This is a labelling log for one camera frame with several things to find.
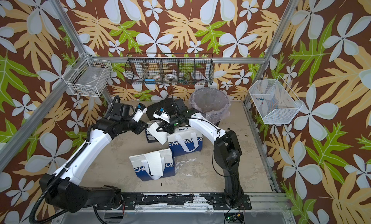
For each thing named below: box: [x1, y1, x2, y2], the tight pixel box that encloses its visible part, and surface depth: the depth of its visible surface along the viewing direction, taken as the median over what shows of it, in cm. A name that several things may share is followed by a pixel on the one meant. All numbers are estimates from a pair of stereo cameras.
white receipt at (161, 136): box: [146, 122, 168, 146], surface depth 80 cm
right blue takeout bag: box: [167, 126, 203, 157], surface depth 79 cm
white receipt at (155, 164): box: [141, 150, 165, 181], surface depth 68 cm
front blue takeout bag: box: [128, 148, 176, 182], surface depth 69 cm
